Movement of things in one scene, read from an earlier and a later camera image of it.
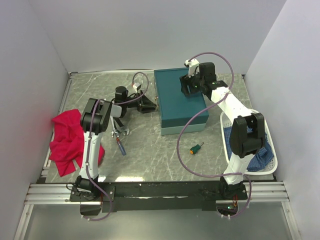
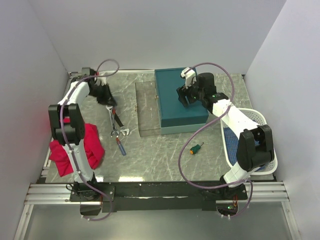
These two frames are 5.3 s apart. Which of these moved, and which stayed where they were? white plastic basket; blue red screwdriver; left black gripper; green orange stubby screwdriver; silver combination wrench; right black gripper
Moved: left black gripper; right black gripper
Stayed: silver combination wrench; white plastic basket; green orange stubby screwdriver; blue red screwdriver
